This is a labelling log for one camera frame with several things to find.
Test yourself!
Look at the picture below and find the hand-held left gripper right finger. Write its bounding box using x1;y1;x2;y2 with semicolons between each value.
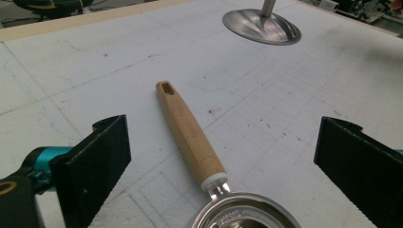
314;116;403;228

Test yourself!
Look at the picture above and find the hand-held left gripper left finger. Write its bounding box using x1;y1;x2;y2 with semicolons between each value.
48;114;132;228

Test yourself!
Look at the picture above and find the wooden-handled steel measuring scoop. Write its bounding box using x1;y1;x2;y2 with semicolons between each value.
155;80;302;228

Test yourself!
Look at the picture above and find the black office chair base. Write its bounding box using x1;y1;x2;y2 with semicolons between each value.
12;0;95;20

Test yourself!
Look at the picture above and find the round steel stand base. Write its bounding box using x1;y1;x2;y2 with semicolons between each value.
221;0;302;46

